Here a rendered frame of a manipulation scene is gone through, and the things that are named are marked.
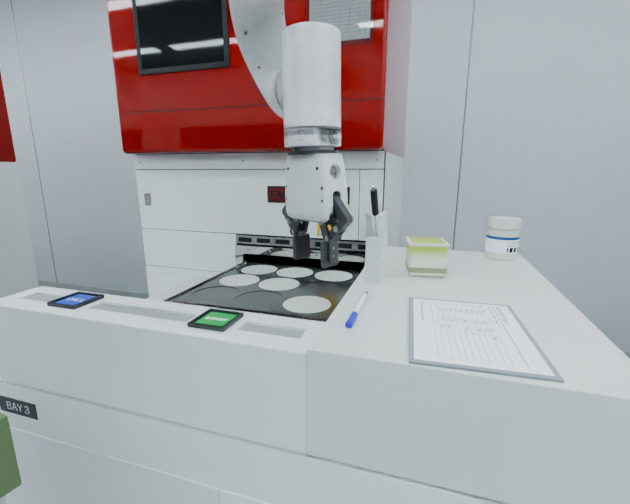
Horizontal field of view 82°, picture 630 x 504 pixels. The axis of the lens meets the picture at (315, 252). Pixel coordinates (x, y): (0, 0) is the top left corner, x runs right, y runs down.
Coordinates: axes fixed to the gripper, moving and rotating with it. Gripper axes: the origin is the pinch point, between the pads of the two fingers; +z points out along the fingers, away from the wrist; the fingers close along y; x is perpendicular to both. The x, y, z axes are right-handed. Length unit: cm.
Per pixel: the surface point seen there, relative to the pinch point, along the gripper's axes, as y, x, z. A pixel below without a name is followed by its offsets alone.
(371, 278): -1.0, -12.7, 7.1
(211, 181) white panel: 65, -14, -9
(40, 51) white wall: 359, -11, -110
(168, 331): 4.2, 22.4, 7.7
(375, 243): -1.4, -13.2, 0.5
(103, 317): 15.1, 27.9, 7.5
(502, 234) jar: -9.1, -48.6, 2.8
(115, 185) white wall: 306, -41, 1
